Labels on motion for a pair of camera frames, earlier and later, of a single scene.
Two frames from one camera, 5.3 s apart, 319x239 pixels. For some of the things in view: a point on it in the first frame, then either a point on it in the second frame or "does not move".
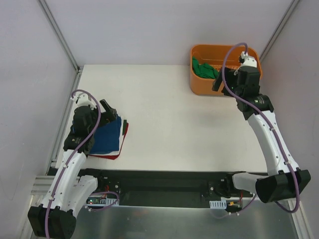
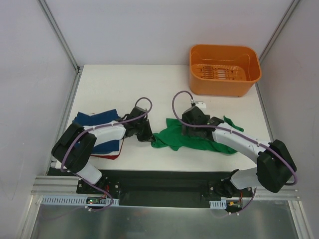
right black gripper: x=225 y=81 -> x=190 y=128
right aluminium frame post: x=274 y=38 does not move
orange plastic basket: x=207 y=60 does not move
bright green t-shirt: x=204 y=69 -> x=173 y=137
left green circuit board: x=96 y=200 does not move
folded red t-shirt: x=115 y=156 does not move
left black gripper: x=104 y=116 -> x=145 y=130
